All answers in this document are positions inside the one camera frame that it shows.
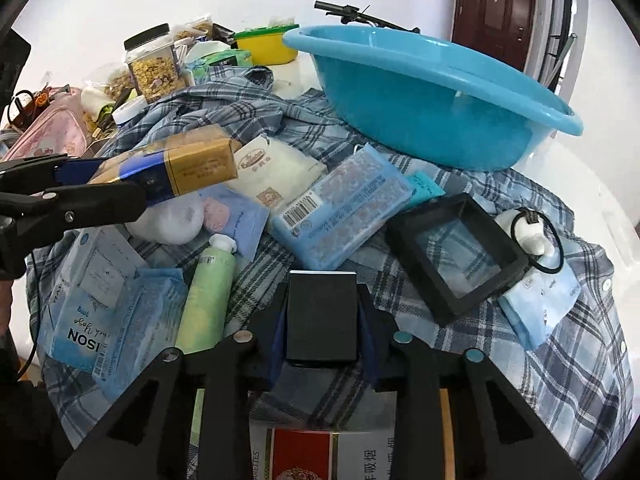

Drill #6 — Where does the black display frame box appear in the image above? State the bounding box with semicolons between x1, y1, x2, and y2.
385;192;531;328

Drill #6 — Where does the red white carton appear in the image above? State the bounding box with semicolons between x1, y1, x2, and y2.
249;422;398;480

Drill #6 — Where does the clear cereal jar black lid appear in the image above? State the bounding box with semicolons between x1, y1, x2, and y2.
124;23;182;106

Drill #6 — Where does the blue plaid shirt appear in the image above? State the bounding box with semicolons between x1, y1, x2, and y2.
25;66;632;480

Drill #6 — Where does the white plastic bottle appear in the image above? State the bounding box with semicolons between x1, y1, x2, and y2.
125;194;205;246

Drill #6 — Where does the yellow bin green lid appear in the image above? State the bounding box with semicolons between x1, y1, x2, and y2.
234;24;301;66

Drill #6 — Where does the black hair tie plush charm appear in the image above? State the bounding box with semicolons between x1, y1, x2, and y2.
495;207;565;277

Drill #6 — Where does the black cable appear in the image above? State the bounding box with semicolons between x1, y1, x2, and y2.
17;250;48;378

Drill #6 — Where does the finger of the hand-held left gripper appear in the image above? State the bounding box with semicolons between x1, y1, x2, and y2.
0;180;149;250
0;153;103;187

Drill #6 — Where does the white pack gold logo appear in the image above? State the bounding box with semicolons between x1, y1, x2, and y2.
234;135;328;211

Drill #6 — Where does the gold blue pack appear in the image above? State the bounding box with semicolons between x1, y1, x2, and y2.
89;125;240;207

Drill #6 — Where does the clear snack bag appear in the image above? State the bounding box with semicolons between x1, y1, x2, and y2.
172;17;216;43

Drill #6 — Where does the black bicycle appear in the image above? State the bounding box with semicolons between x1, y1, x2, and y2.
314;0;421;33

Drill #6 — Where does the clear bag of nuts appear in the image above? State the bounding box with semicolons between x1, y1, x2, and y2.
82;65;133;106

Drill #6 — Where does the blue cartoon tissue packet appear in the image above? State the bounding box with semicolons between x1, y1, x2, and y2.
497;255;583;352

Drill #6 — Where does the light blue soft packet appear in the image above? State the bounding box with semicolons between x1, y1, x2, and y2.
95;267;190;401

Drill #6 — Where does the green tissue box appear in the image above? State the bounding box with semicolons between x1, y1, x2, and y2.
186;42;253;86

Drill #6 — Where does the white jar blue label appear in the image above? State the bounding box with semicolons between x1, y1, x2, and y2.
112;95;149;125

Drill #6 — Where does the large blue wipes pack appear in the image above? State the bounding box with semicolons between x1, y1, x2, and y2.
270;142;417;271

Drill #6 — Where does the white blue printed box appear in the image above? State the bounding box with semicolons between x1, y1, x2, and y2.
50;227;149;376

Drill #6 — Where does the small black box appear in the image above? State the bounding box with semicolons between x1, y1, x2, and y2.
286;270;360;367

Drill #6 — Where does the black framed glass door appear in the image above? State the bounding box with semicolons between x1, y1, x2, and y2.
542;0;581;91

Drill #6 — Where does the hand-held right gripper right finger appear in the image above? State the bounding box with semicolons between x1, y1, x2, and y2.
355;282;586;480

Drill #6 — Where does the blue packet pink print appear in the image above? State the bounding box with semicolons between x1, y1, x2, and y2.
200;185;271;261

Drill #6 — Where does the dark brown door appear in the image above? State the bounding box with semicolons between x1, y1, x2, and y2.
451;0;538;72

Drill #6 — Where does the pale green tube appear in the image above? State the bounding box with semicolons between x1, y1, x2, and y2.
175;234;237;356

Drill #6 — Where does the pink pouch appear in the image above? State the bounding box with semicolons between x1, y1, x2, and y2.
2;87;98;161

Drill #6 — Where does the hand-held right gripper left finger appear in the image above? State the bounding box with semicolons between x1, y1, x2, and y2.
57;280;292;480

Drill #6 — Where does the teal small packet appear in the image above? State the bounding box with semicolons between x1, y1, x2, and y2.
404;171;447;208

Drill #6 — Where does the blue plastic basin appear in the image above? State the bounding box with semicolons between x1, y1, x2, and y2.
282;25;585;172

